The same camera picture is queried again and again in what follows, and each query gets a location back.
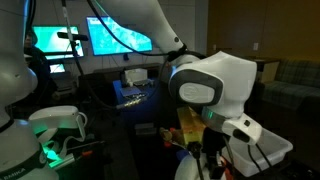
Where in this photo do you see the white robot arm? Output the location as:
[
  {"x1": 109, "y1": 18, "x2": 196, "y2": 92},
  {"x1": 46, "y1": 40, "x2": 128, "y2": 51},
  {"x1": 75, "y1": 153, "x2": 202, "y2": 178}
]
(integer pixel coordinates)
[{"x1": 0, "y1": 0, "x2": 262, "y2": 180}]

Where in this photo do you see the orange handled tool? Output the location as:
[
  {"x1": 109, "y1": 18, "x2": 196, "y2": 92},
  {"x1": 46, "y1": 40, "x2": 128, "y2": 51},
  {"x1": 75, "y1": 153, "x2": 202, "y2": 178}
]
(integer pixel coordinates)
[{"x1": 53, "y1": 149, "x2": 94, "y2": 171}]

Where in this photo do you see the clear plastic bin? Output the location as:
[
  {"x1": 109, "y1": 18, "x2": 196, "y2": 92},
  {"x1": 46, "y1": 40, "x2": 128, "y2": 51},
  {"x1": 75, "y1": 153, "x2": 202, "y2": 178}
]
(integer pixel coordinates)
[{"x1": 222, "y1": 129, "x2": 293, "y2": 177}]

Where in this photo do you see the plaid sofa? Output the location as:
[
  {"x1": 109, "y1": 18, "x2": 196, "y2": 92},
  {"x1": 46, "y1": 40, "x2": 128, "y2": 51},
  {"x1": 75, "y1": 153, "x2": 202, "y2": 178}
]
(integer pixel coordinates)
[{"x1": 262, "y1": 60, "x2": 320, "y2": 110}]

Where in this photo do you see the person in dark clothes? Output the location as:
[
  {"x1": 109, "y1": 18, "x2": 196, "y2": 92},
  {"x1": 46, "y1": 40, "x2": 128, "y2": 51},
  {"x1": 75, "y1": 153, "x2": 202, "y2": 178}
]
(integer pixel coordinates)
[{"x1": 24, "y1": 32, "x2": 57, "y2": 102}]

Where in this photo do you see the white towel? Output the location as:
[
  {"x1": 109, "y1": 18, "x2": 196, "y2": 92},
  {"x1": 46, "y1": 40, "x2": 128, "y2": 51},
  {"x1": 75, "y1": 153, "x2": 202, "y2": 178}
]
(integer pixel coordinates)
[{"x1": 174, "y1": 154, "x2": 210, "y2": 180}]

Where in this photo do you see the wall monitor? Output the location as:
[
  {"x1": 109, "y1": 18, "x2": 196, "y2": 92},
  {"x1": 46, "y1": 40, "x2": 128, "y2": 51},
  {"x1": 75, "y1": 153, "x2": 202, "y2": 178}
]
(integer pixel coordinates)
[
  {"x1": 33, "y1": 25, "x2": 73, "y2": 60},
  {"x1": 86, "y1": 16, "x2": 153, "y2": 56}
]

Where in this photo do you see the small laptop screen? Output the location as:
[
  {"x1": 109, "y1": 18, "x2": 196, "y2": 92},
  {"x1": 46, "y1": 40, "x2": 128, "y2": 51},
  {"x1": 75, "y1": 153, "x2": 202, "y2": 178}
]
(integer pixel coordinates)
[{"x1": 50, "y1": 64, "x2": 65, "y2": 73}]

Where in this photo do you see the right wall monitor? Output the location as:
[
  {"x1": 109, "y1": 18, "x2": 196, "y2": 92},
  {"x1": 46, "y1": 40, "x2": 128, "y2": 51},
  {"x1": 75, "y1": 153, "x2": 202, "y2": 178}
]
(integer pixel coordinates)
[{"x1": 86, "y1": 16, "x2": 153, "y2": 56}]

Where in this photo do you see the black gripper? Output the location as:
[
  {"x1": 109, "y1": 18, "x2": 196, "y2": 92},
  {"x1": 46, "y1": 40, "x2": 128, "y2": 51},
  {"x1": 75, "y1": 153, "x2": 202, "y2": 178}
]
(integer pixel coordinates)
[{"x1": 187, "y1": 128, "x2": 227, "y2": 180}]

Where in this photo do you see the left wall monitor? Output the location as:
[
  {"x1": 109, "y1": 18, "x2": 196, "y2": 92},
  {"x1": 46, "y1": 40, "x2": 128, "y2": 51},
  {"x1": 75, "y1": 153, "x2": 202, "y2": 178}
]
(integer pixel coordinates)
[{"x1": 33, "y1": 25, "x2": 73, "y2": 60}]

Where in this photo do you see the brown plush toy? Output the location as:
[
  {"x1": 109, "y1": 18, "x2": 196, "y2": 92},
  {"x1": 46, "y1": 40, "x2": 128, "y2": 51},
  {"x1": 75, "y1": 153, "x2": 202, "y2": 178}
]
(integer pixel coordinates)
[{"x1": 159, "y1": 127, "x2": 184, "y2": 145}]

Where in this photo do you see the black camera on tripod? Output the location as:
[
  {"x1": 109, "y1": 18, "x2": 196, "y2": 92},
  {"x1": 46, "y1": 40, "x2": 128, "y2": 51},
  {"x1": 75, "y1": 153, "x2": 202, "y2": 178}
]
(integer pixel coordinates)
[{"x1": 57, "y1": 31, "x2": 89, "y2": 57}]

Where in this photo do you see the wooden shelf cabinet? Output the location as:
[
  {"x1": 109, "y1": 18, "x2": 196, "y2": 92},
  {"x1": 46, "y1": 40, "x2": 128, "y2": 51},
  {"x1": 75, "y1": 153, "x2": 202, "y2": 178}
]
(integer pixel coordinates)
[{"x1": 255, "y1": 59, "x2": 280, "y2": 83}]

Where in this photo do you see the white box on desk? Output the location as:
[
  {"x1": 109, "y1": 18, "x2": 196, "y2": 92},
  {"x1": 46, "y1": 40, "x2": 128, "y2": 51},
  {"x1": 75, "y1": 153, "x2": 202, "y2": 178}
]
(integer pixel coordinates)
[{"x1": 125, "y1": 68, "x2": 148, "y2": 83}]

